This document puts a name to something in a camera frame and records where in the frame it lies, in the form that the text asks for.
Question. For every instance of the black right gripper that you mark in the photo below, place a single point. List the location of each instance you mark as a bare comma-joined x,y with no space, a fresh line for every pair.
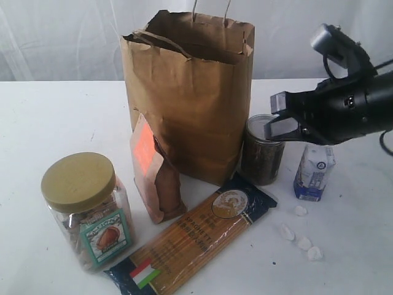
339,109

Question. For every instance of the spaghetti package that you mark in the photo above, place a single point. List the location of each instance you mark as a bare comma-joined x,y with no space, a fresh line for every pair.
175,255

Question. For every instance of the clear jar gold lid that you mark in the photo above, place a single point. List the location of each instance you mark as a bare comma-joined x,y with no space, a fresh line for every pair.
91,207

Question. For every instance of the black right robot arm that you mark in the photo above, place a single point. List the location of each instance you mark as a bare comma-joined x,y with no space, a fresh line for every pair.
382,99

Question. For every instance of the large brown paper bag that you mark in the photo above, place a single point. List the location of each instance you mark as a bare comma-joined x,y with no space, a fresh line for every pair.
190,75

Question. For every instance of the small white blue carton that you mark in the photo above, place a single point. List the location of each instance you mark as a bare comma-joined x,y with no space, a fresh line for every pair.
315,167

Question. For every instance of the white crumpled pellet far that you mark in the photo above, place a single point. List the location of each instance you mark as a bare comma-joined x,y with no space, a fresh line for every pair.
300,211

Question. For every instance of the white crumpled pellet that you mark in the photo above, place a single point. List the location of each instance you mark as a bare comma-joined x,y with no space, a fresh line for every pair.
304,243
300,211
287,233
315,254

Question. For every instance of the white crumpled pellet left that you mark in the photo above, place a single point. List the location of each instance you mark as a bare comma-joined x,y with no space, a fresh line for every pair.
287,233

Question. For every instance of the white crumpled pellet middle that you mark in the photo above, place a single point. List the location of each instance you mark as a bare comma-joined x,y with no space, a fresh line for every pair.
304,243

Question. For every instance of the white crumpled pellet near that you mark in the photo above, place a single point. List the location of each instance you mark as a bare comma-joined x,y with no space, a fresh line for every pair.
315,254

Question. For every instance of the small brown coffee pouch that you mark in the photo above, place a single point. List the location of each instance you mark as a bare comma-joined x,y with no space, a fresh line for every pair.
156,178

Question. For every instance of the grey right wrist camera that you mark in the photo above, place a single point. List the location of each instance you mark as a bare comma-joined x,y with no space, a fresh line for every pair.
329,41

